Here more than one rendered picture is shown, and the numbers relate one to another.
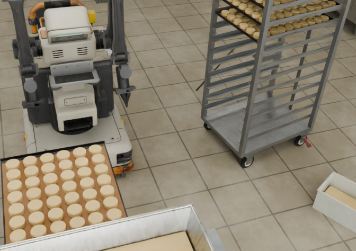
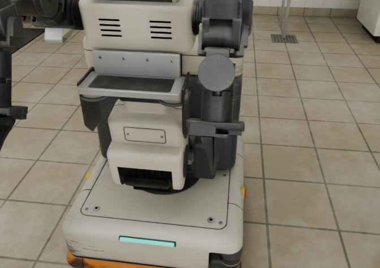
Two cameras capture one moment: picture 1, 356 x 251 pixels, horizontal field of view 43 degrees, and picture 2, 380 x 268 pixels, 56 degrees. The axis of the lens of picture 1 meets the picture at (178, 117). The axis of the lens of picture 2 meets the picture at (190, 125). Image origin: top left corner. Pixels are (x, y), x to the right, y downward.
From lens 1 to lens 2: 1.64 m
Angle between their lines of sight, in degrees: 24
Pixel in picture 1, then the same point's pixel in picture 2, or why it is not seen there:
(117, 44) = not seen: outside the picture
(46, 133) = not seen: hidden behind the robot
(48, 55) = (91, 28)
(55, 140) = (121, 195)
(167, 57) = (346, 112)
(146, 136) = (283, 224)
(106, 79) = not seen: hidden behind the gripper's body
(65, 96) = (126, 122)
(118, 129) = (228, 204)
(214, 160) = not seen: outside the picture
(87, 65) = (167, 65)
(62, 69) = (115, 61)
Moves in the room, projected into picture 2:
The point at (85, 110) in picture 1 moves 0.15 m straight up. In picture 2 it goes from (158, 157) to (156, 112)
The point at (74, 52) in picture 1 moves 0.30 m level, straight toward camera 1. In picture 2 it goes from (145, 29) to (85, 82)
